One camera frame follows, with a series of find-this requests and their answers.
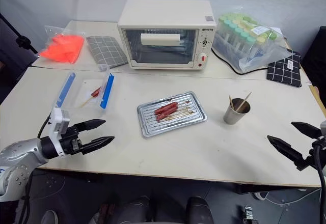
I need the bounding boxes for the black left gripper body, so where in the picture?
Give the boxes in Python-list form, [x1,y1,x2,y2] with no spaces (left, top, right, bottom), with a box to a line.
[60,123,85,156]

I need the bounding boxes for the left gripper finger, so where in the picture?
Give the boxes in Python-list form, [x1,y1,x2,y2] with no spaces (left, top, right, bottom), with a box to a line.
[74,119,106,133]
[81,135,116,155]

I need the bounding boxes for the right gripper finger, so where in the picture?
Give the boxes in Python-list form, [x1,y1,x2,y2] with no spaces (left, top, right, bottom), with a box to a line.
[267,135,304,162]
[290,121,322,139]

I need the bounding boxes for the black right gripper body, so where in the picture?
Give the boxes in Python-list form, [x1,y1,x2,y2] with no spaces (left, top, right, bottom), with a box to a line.
[295,136,326,172]

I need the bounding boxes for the sausage on bamboo skewer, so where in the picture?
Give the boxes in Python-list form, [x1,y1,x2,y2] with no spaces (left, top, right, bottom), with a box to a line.
[80,86,102,108]

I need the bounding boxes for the clear box with blue clips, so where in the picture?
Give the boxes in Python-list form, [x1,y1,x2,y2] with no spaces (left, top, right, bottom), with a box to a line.
[51,67,118,116]

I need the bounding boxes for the white shoe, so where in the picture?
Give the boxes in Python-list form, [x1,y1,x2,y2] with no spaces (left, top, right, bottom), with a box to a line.
[253,189,268,201]

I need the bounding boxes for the silver ribbed baking tray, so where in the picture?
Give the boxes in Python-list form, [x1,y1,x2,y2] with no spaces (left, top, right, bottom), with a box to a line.
[137,90,208,139]

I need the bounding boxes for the stainless steel cup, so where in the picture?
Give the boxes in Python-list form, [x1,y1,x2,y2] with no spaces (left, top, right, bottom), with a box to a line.
[223,98,251,125]

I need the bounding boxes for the black checked cloth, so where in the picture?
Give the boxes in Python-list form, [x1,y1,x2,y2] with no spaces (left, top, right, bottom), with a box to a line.
[266,51,303,88]

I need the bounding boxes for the black chair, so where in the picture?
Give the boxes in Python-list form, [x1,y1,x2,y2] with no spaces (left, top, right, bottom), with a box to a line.
[300,25,326,95]

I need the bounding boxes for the grey checked cloth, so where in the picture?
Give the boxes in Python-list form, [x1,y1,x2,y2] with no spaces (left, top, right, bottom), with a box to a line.
[86,36,129,70]

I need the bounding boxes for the dark rounded shape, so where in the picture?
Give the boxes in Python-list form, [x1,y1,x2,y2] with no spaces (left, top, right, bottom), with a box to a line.
[113,195,154,224]
[185,195,214,224]

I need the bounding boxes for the grey shoe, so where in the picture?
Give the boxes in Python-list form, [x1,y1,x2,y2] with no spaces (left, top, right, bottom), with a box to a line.
[40,209,59,224]

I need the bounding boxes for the orange cloth in plastic bag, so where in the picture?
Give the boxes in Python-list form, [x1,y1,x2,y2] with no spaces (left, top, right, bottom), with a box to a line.
[37,25,86,65]

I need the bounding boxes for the black tripod stand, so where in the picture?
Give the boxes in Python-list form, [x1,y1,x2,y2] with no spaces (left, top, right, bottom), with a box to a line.
[0,12,39,54]

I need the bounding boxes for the bag of capped test tubes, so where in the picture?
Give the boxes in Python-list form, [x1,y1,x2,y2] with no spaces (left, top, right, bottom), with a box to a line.
[212,12,294,73]

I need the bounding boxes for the cream toaster oven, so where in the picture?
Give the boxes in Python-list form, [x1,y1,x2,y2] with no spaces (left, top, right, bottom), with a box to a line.
[117,0,217,71]

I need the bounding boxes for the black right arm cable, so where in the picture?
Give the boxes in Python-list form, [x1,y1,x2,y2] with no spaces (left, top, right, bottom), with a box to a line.
[311,137,326,192]

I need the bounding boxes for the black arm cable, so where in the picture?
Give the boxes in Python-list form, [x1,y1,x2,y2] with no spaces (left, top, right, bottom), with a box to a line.
[37,116,52,139]
[311,137,326,192]

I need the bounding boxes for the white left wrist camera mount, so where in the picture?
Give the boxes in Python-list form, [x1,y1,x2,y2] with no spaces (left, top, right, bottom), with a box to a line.
[47,107,71,156]

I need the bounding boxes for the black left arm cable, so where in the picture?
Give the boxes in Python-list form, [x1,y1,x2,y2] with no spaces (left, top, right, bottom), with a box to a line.
[37,116,52,139]

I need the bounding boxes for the black oven power cable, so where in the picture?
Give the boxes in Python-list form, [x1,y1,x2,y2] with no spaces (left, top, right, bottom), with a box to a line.
[211,47,271,76]

